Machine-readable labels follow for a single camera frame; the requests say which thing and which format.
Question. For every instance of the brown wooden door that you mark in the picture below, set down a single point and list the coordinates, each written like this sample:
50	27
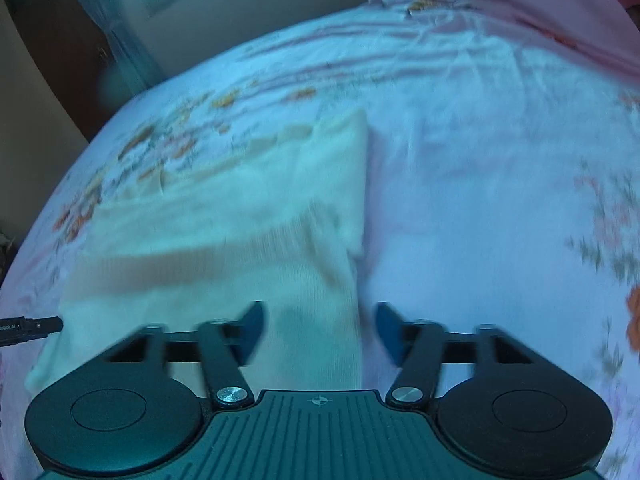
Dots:
55	35

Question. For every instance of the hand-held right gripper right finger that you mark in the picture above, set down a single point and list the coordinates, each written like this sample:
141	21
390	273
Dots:
387	327

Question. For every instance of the bed with floral pink sheet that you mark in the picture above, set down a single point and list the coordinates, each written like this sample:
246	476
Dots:
475	185

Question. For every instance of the pink blanket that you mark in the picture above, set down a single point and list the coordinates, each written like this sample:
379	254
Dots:
525	5

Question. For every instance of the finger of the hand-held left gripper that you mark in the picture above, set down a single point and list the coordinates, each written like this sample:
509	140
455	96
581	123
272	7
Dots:
35	329

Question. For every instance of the cream knit sweater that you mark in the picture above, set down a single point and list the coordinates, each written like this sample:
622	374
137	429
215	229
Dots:
225	200

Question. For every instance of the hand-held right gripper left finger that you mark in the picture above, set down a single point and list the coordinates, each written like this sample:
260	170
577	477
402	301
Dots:
252	330

